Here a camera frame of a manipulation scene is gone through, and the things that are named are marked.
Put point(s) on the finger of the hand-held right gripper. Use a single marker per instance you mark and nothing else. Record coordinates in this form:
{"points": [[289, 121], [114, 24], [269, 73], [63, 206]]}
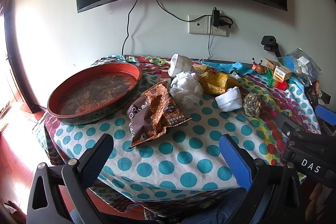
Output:
{"points": [[287, 124], [325, 111]]}

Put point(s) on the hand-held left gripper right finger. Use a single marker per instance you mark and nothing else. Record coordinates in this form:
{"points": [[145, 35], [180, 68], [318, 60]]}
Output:
{"points": [[233, 158]]}

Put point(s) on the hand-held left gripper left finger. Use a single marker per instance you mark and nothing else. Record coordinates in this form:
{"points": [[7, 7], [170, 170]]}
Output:
{"points": [[97, 158]]}

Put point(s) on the white sock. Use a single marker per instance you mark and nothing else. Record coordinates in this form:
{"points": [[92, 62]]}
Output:
{"points": [[229, 99], [179, 64]]}

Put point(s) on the round red tray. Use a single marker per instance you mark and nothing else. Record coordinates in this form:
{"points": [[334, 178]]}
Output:
{"points": [[92, 92]]}

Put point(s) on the brown snack packet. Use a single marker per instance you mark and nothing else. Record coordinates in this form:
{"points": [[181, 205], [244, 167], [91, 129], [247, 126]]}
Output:
{"points": [[152, 115]]}

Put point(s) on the white plastic bag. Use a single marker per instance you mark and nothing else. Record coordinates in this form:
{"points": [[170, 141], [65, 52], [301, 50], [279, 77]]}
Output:
{"points": [[185, 88]]}

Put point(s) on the green and red box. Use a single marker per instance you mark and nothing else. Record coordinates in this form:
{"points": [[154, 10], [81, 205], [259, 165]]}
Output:
{"points": [[277, 82]]}

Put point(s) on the polka dot tablecloth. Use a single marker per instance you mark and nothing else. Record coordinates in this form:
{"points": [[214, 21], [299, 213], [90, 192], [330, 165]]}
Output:
{"points": [[183, 161]]}

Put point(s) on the small yellow box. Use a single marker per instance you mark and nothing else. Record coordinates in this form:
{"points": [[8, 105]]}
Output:
{"points": [[282, 73]]}

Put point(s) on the clear plastic bag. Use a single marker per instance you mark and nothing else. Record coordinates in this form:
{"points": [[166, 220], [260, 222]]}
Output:
{"points": [[302, 62]]}

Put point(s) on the small cardboard box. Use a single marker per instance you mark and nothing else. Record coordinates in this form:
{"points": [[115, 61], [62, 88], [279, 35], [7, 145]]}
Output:
{"points": [[271, 64]]}

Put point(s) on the brown crab figurine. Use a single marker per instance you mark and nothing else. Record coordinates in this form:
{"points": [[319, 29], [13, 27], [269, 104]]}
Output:
{"points": [[259, 67]]}

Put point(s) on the blue cloth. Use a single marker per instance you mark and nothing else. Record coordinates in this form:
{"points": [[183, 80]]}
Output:
{"points": [[236, 67]]}

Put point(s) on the plaid cloth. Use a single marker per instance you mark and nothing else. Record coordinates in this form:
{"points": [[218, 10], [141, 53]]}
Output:
{"points": [[152, 214]]}

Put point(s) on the yellow crumpled packet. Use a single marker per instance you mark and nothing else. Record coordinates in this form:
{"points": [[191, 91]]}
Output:
{"points": [[215, 81]]}

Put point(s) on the black power adapter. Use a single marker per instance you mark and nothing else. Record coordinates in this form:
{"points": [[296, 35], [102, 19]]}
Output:
{"points": [[215, 16]]}

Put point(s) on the black small camera device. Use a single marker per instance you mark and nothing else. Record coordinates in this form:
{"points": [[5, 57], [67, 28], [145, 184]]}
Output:
{"points": [[269, 43]]}

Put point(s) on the dark wooden door frame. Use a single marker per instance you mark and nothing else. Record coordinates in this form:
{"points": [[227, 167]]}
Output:
{"points": [[15, 61]]}

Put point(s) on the white wall socket plate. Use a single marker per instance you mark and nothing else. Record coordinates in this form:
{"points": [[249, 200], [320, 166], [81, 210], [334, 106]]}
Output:
{"points": [[199, 27]]}

